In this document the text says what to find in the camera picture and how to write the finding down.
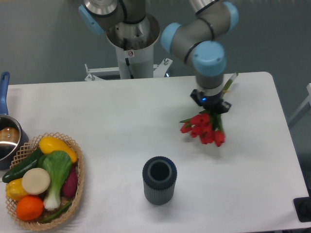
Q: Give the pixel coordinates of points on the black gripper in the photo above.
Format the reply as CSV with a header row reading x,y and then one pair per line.
x,y
215,102

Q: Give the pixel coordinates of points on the yellow bell pepper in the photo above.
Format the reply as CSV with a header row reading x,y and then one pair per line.
x,y
15,190

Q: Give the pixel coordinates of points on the red tulip bouquet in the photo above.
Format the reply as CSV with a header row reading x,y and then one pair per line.
x,y
207,125

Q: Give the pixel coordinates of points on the woven wicker basket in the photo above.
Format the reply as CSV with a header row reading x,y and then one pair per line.
x,y
25,151

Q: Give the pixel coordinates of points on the orange fruit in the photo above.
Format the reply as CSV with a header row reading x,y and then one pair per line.
x,y
29,208

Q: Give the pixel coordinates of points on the black device at edge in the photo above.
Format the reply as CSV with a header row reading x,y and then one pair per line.
x,y
303,208

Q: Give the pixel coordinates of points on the green bok choy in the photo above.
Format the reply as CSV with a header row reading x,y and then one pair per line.
x,y
58,166

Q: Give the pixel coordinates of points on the purple sweet potato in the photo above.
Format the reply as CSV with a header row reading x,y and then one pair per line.
x,y
70,186

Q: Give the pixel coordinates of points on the beige round disc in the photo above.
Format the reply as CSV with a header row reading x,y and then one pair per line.
x,y
36,181

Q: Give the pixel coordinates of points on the green chili pepper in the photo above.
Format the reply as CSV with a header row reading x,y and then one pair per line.
x,y
57,214

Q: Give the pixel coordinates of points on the dark grey ribbed vase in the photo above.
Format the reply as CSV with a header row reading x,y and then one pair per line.
x,y
159,177

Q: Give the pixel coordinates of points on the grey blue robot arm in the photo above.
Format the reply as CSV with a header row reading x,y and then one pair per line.
x,y
194,44

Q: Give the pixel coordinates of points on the yellow squash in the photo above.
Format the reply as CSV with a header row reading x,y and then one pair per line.
x,y
48,144

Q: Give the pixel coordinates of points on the white metal base frame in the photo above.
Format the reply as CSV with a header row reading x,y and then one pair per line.
x,y
129,72

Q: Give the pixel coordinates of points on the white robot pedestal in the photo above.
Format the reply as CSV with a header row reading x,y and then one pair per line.
x,y
134,43

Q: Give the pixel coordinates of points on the blue handled saucepan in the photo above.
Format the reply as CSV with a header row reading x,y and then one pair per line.
x,y
12,136

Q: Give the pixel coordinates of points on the dark green cucumber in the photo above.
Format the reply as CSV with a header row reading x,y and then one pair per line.
x,y
22,167

